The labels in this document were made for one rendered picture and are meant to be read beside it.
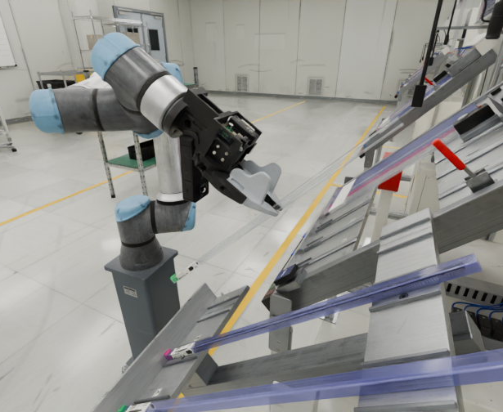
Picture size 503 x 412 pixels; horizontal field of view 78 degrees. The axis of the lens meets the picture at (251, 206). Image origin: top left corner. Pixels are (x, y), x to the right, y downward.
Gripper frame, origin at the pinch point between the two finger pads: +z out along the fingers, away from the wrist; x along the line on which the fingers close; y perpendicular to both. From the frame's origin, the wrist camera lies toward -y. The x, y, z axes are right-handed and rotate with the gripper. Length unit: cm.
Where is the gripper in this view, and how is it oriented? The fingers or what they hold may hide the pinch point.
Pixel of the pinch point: (271, 209)
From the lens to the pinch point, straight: 47.4
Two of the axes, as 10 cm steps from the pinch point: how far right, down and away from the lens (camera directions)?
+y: 5.2, -6.3, -5.7
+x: 4.1, -4.0, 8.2
